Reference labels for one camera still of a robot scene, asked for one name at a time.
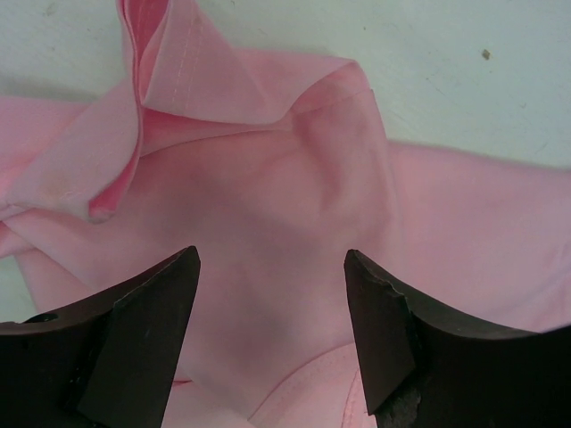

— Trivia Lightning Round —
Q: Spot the pink t shirt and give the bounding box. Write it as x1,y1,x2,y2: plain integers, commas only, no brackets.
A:
1,1,570,427

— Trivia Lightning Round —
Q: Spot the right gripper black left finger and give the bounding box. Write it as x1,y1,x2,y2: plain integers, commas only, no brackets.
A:
1,247,201,428

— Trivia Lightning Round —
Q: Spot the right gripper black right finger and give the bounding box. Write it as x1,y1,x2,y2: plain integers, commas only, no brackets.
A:
344,250,570,427

